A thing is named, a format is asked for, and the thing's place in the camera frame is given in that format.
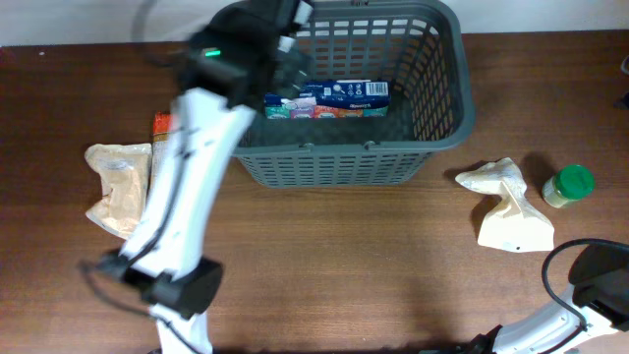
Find blue cardboard box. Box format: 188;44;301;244
264;80;391;120

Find orange pasta package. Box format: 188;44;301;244
152;112;172;172

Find beige pouch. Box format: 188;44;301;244
455;157;554;253
85;144;152;239

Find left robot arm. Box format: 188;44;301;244
81;0;314;353

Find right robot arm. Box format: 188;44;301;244
465;238;628;354

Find grey plastic basket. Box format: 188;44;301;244
234;0;476;188

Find green lid jar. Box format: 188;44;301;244
542;164;596;208

